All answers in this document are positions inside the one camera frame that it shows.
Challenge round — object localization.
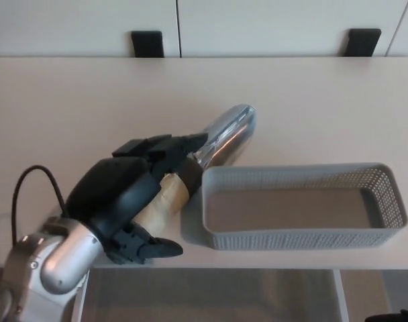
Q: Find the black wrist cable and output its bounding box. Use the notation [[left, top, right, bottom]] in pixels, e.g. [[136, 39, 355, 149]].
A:
[[11, 164, 70, 244]]

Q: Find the metal shovel with handle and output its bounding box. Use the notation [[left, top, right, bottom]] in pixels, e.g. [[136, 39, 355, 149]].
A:
[[133, 103, 258, 235]]

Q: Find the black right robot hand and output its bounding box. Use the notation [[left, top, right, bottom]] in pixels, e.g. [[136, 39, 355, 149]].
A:
[[364, 310, 408, 322]]

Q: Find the white cabinet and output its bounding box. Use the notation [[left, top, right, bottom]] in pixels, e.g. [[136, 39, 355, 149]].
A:
[[0, 0, 408, 58]]

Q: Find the white desk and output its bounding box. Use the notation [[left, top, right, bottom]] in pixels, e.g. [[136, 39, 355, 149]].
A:
[[0, 56, 408, 322]]

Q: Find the grey perforated plastic basket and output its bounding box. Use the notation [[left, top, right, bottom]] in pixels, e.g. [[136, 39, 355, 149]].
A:
[[201, 162, 408, 252]]

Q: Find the black cabinet handle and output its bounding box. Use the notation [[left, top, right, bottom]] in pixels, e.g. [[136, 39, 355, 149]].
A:
[[344, 28, 382, 58], [130, 30, 165, 58]]

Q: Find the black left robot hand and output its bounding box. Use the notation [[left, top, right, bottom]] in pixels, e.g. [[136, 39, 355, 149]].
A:
[[65, 133, 210, 266]]

